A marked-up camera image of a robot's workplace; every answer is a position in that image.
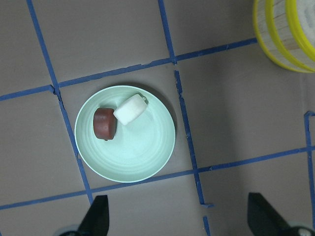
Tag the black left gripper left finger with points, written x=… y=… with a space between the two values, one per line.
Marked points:
x=96 y=220

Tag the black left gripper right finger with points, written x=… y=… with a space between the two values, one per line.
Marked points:
x=264 y=220

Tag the brown bun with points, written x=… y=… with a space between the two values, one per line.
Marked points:
x=104 y=123

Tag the white bun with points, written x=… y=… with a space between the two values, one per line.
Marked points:
x=131 y=109

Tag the yellow steamer top layer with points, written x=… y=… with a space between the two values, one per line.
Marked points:
x=296 y=29

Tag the yellow steamer layer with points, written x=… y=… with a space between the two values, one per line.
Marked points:
x=296 y=29
x=274 y=36

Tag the yellow steamer bottom layer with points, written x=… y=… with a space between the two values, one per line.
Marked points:
x=274 y=36

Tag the mint green plate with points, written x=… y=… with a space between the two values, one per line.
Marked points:
x=138 y=150

